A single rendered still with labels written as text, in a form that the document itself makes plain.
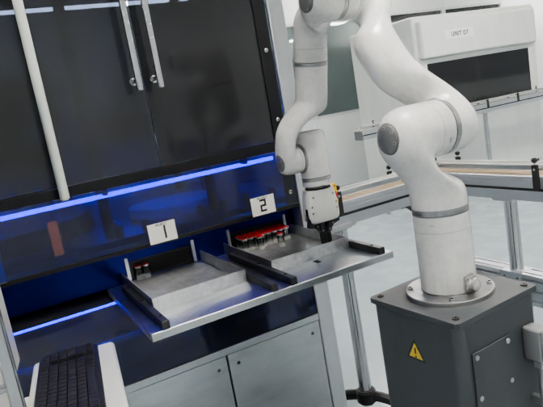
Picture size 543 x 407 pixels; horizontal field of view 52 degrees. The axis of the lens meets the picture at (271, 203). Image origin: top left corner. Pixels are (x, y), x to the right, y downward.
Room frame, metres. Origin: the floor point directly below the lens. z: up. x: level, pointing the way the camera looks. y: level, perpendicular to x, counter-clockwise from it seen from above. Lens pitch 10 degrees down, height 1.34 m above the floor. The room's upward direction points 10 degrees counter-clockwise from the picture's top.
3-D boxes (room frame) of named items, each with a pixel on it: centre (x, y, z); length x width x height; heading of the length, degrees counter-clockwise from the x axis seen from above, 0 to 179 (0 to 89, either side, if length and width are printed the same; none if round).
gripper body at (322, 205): (1.60, -0.14, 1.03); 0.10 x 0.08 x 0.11; 116
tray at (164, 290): (1.54, 0.29, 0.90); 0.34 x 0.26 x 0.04; 26
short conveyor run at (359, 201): (2.17, -0.38, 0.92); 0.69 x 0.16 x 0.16; 116
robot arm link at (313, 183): (1.60, -0.14, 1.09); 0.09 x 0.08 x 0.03; 116
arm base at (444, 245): (1.19, -0.36, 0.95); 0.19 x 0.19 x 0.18
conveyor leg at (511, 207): (2.07, -0.89, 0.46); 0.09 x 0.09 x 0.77; 26
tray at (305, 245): (1.70, -0.01, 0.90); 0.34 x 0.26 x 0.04; 26
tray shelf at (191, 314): (1.56, 0.11, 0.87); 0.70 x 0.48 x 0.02; 116
